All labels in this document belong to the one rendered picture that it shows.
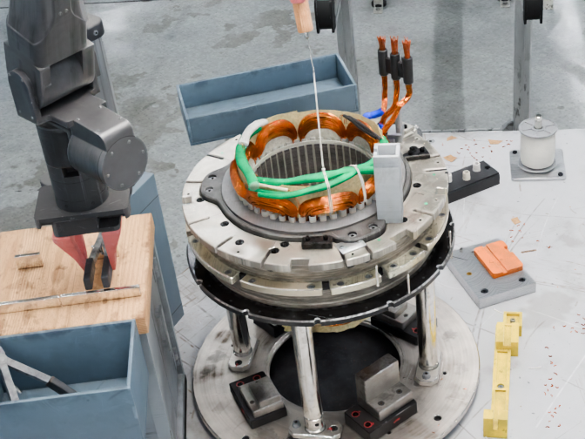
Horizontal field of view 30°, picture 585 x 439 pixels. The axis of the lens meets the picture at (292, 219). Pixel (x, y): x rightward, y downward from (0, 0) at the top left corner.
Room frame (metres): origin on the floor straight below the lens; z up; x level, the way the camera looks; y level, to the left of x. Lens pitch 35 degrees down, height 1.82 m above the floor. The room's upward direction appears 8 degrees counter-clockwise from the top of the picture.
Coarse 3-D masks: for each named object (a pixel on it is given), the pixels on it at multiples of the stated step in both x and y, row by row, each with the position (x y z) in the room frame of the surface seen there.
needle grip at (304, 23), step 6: (306, 0) 1.09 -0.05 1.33; (294, 6) 1.09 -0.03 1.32; (300, 6) 1.09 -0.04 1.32; (306, 6) 1.09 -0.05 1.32; (294, 12) 1.09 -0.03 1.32; (300, 12) 1.08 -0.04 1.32; (306, 12) 1.09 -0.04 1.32; (300, 18) 1.08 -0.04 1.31; (306, 18) 1.08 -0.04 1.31; (300, 24) 1.08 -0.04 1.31; (306, 24) 1.08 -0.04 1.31; (312, 24) 1.09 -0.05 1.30; (300, 30) 1.08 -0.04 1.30; (306, 30) 1.08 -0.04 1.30
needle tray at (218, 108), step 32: (288, 64) 1.46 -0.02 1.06; (320, 64) 1.47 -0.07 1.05; (192, 96) 1.44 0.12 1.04; (224, 96) 1.45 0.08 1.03; (256, 96) 1.45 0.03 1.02; (288, 96) 1.44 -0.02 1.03; (320, 96) 1.36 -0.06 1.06; (352, 96) 1.37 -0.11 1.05; (192, 128) 1.34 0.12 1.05; (224, 128) 1.34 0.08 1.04
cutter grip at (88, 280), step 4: (88, 260) 0.99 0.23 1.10; (92, 260) 0.99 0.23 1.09; (88, 264) 0.99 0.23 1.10; (92, 264) 0.99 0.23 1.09; (84, 268) 0.98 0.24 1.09; (88, 268) 0.98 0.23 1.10; (92, 268) 0.98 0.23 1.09; (84, 272) 0.97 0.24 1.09; (88, 272) 0.97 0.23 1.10; (92, 272) 0.98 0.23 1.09; (84, 276) 0.96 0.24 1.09; (88, 276) 0.96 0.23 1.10; (92, 276) 0.97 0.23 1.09; (84, 280) 0.96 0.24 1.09; (88, 280) 0.96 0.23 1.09; (92, 280) 0.97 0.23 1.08; (84, 284) 0.96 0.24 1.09; (88, 284) 0.96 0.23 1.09; (92, 284) 0.97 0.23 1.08; (88, 288) 0.96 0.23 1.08
